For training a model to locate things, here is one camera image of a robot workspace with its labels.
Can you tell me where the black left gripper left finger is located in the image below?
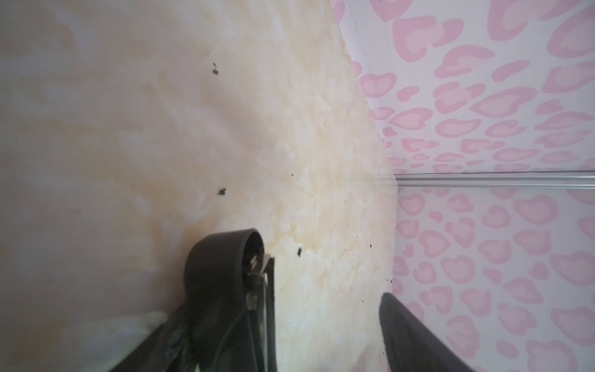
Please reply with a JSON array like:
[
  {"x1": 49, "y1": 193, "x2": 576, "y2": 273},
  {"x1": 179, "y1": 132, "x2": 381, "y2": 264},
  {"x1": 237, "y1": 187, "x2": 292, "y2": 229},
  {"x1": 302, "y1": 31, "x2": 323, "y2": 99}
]
[{"x1": 111, "y1": 303, "x2": 191, "y2": 372}]

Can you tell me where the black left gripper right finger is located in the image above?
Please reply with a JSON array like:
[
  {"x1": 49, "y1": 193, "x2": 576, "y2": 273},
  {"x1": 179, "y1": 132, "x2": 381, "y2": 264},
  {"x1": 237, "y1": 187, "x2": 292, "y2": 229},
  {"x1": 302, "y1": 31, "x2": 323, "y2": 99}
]
[{"x1": 379, "y1": 292, "x2": 472, "y2": 372}]

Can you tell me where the black long stapler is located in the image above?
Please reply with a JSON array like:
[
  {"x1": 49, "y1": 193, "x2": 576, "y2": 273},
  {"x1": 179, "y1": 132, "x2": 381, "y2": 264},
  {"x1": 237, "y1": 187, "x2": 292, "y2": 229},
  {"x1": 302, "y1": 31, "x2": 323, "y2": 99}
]
[{"x1": 184, "y1": 229, "x2": 277, "y2": 371}]

